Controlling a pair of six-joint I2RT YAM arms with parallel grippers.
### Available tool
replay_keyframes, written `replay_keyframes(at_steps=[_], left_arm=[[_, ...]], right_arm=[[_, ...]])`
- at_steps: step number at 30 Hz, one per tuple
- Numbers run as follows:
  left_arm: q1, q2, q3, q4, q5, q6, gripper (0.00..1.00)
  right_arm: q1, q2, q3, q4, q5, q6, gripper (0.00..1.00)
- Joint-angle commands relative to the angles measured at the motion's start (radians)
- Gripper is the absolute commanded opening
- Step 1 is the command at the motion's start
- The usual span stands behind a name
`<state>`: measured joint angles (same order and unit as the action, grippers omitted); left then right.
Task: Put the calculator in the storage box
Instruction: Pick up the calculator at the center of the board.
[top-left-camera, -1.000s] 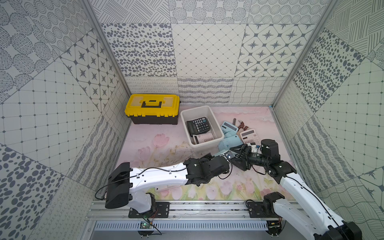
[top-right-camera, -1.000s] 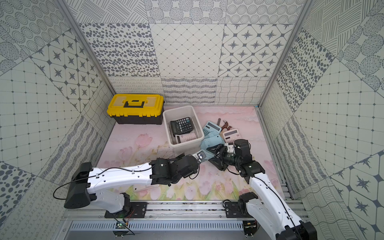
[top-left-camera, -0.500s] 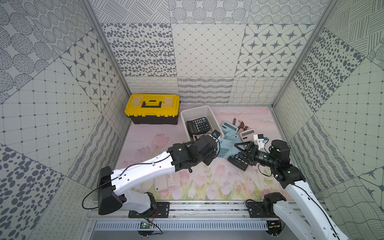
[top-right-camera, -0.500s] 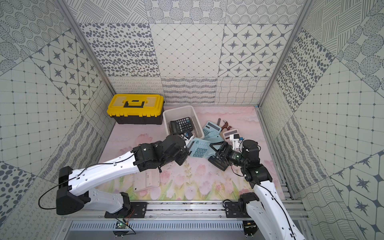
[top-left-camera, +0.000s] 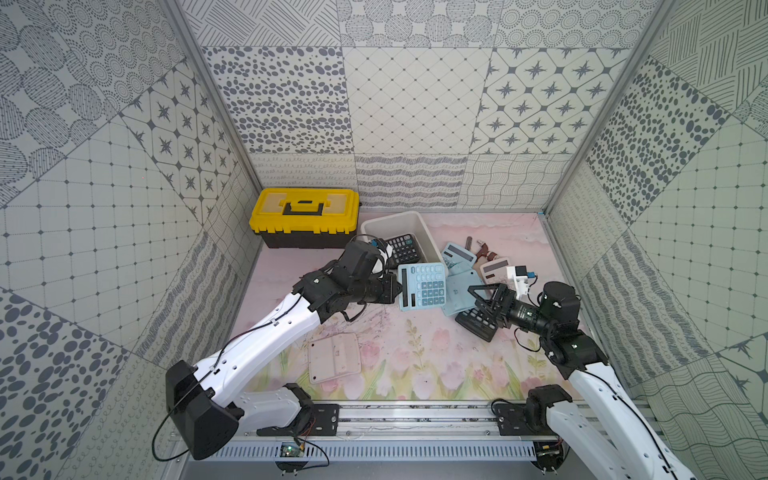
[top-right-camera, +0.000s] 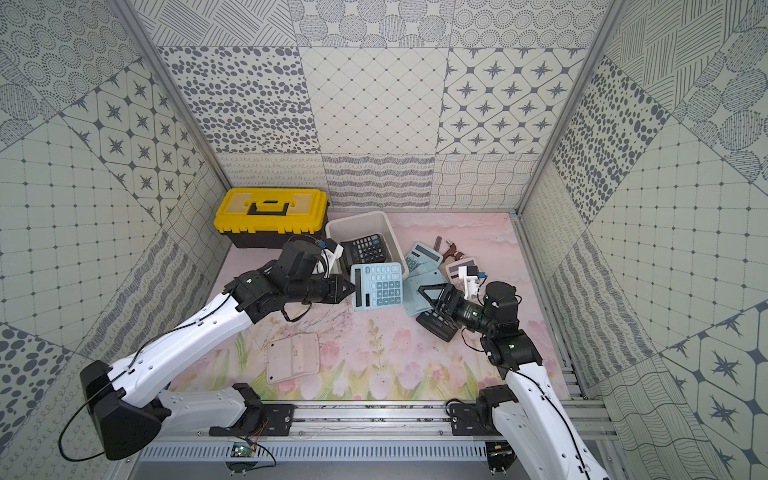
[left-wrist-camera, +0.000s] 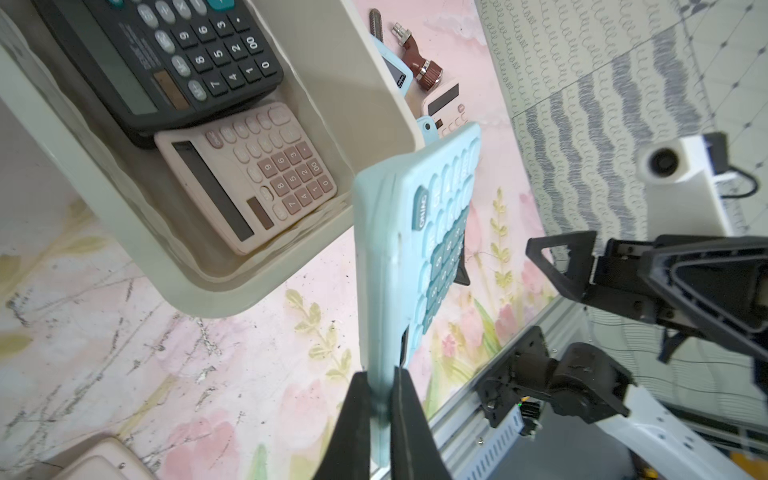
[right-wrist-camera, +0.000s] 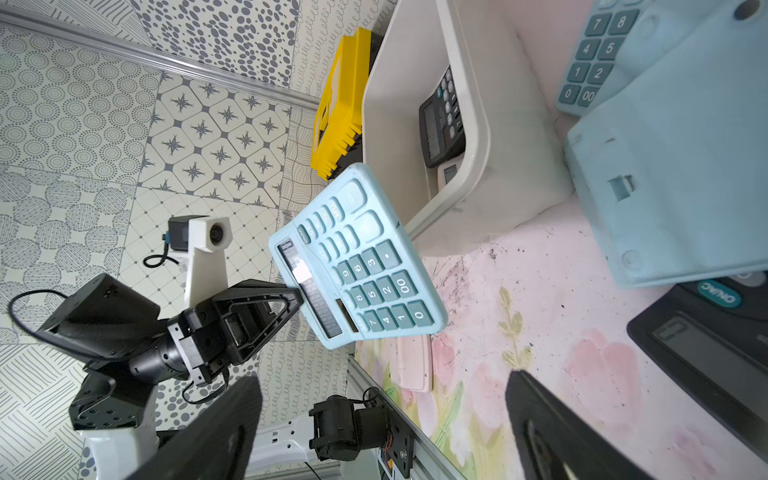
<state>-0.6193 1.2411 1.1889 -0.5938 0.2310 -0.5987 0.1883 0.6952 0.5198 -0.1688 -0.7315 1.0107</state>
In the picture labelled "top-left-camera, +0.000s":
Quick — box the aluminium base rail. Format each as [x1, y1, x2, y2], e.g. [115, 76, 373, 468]
[207, 401, 570, 473]

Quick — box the black calculator face down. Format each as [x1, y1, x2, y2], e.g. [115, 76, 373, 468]
[386, 233, 423, 266]

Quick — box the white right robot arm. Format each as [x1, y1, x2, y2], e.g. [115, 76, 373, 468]
[468, 281, 695, 479]

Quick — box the floral pink table mat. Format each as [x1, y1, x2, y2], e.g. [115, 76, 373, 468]
[247, 213, 581, 401]

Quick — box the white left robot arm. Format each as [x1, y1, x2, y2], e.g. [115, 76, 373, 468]
[165, 235, 402, 460]

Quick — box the yellow and black toolbox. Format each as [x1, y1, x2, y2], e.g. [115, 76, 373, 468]
[249, 188, 361, 249]

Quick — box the pink calculator face down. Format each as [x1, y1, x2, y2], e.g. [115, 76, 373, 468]
[308, 333, 362, 385]

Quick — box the white plastic storage box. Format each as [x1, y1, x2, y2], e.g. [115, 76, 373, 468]
[359, 211, 447, 277]

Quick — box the light blue calculator back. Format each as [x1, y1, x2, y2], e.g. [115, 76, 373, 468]
[396, 262, 447, 312]

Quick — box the teal calculator face up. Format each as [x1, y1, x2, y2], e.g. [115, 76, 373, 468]
[442, 242, 477, 274]

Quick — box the light blue calculator face down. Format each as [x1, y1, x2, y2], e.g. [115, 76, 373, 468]
[441, 269, 483, 317]

